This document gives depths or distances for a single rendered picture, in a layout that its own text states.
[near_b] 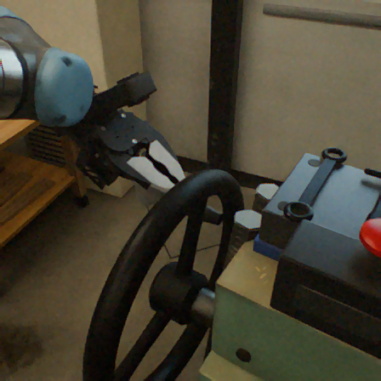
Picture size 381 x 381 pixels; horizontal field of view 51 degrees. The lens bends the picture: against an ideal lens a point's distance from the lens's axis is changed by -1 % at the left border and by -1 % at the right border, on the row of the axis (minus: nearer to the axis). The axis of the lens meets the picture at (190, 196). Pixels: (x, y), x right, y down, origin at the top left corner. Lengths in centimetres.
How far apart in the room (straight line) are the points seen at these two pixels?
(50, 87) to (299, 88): 130
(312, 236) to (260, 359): 11
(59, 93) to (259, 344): 28
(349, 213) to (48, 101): 28
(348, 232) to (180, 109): 160
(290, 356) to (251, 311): 4
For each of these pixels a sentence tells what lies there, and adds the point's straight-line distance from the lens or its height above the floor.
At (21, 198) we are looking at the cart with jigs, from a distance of 168.
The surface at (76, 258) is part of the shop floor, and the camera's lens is 166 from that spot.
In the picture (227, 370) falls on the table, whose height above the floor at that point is 87.
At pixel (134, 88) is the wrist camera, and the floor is 99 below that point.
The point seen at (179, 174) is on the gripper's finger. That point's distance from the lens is 52.
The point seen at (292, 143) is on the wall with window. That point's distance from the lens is 173.
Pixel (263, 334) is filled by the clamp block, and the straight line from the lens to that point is 30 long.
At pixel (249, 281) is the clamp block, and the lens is 29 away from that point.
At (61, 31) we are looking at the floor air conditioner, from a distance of 163.
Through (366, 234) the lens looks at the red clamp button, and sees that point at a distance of 24.
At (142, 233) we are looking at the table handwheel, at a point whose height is 95.
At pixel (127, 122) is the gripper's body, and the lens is 54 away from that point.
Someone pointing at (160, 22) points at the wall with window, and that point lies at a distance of 174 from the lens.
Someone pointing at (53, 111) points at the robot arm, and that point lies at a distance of 41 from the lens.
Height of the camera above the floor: 118
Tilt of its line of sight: 39 degrees down
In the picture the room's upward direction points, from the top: straight up
